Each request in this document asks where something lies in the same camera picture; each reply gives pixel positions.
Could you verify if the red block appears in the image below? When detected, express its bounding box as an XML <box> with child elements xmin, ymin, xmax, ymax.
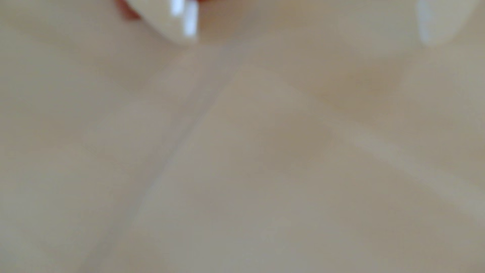
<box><xmin>114</xmin><ymin>0</ymin><xmax>142</xmax><ymax>20</ymax></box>

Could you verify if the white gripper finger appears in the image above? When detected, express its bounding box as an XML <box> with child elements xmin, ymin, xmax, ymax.
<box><xmin>415</xmin><ymin>0</ymin><xmax>482</xmax><ymax>47</ymax></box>
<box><xmin>124</xmin><ymin>0</ymin><xmax>200</xmax><ymax>45</ymax></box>

